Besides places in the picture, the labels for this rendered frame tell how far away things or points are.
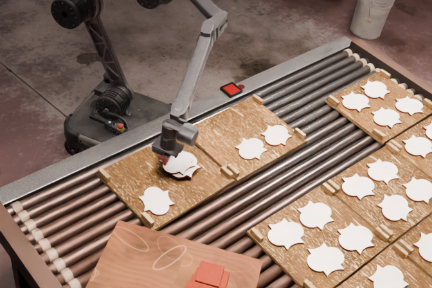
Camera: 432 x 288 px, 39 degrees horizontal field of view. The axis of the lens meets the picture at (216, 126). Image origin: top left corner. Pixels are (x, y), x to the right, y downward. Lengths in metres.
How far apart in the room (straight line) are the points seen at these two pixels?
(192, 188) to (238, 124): 0.43
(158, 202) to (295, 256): 0.53
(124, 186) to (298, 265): 0.71
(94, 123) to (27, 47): 1.21
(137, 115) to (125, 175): 1.31
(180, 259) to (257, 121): 0.89
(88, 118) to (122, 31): 1.31
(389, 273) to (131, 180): 1.00
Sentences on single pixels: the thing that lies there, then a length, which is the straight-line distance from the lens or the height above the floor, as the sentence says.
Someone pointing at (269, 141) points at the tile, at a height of 0.95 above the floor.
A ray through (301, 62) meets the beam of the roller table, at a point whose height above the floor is 0.91.
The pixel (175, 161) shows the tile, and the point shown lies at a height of 0.98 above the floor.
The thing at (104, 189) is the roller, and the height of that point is 0.92.
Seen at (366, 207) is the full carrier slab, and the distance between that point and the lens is 2.45.
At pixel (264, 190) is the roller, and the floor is 0.92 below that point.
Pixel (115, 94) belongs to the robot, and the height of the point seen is 0.41.
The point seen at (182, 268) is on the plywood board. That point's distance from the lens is 1.98.
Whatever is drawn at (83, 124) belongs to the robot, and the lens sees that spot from 3.60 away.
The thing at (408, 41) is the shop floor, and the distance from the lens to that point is 5.38.
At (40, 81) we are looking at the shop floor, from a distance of 4.30.
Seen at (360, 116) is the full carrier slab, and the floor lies 0.94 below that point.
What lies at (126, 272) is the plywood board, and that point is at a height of 1.04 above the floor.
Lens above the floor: 2.67
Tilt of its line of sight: 42 degrees down
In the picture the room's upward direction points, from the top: 9 degrees clockwise
